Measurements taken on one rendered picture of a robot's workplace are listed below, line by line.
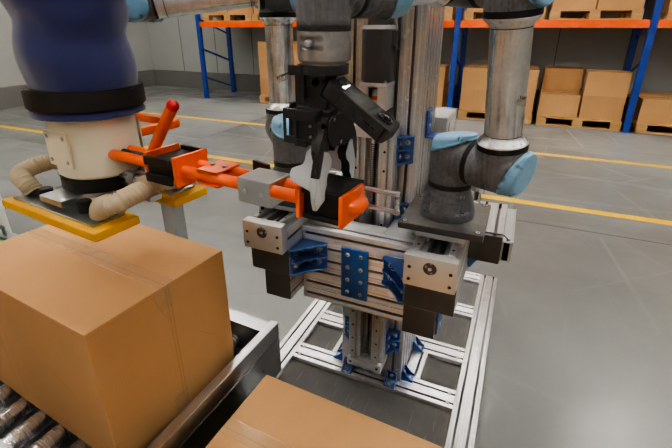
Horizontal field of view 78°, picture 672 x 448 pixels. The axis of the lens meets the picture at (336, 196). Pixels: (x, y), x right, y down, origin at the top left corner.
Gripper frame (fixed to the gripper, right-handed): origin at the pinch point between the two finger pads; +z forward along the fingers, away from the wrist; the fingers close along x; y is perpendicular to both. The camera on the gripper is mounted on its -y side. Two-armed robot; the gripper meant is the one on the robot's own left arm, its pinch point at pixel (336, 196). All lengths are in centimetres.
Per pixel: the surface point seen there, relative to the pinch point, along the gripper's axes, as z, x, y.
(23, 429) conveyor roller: 74, 28, 78
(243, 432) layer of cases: 74, -1, 28
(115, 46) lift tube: -21, 0, 51
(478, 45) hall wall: 22, -830, 169
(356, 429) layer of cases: 74, -17, 3
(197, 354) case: 60, -5, 47
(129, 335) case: 40, 12, 47
